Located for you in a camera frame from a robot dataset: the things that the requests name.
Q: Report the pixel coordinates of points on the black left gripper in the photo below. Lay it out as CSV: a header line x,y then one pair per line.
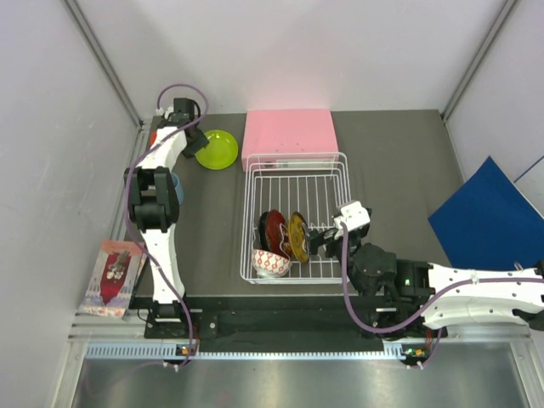
x,y
201,142

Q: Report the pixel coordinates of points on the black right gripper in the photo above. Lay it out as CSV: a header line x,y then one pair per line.
x,y
315,238

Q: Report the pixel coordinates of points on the yellow patterned plate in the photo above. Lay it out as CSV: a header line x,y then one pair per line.
x,y
298,233

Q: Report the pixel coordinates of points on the lime green plate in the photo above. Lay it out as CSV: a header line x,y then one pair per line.
x,y
221,151

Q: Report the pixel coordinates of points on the red floral plate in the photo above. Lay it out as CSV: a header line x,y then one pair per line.
x,y
275,234

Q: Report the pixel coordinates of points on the light blue plastic cup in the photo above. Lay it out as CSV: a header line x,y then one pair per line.
x,y
179,189

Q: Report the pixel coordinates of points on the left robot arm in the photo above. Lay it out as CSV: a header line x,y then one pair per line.
x,y
153,203

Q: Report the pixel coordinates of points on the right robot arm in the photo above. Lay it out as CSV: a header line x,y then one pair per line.
x,y
385,294

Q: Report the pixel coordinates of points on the red white patterned bowl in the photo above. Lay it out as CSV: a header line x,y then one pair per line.
x,y
270,265

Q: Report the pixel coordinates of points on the pink binder box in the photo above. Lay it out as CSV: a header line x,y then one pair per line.
x,y
280,133

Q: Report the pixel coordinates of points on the blue folder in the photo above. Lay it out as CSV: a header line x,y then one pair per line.
x,y
488,224

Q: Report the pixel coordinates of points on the white wire dish rack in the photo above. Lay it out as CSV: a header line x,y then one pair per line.
x,y
313,184

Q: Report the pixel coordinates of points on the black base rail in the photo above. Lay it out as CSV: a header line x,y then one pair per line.
x,y
286,323

